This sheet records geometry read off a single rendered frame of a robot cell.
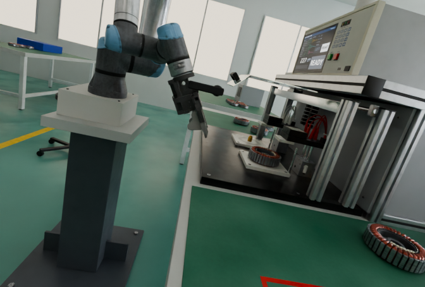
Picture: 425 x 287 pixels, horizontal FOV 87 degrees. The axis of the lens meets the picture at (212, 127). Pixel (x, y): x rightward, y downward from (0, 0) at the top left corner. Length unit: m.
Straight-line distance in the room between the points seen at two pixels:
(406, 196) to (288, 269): 0.48
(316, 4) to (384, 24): 5.44
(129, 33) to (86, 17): 5.37
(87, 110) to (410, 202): 1.09
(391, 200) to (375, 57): 0.40
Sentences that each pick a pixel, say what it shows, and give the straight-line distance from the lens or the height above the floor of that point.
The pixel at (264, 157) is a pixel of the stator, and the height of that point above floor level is 0.81.
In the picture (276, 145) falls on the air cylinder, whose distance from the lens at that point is 1.06.
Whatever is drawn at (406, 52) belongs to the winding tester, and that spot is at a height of 1.22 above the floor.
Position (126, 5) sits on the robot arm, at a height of 1.17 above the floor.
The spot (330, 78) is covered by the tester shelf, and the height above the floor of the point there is 1.11.
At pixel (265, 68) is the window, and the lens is 5.65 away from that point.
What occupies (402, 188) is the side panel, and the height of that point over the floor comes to 0.86.
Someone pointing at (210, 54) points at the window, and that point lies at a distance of 5.47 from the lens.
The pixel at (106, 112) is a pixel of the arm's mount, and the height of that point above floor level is 0.80.
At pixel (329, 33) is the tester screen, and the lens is 0.96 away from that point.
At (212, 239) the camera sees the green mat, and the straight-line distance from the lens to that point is 0.45.
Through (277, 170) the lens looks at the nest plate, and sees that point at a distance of 0.78.
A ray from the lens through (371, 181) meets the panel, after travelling 0.78.
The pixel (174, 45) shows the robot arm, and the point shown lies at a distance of 0.71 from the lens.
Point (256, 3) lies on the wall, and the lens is 5.79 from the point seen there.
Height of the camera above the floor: 1.03
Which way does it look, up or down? 13 degrees down
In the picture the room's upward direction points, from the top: 14 degrees clockwise
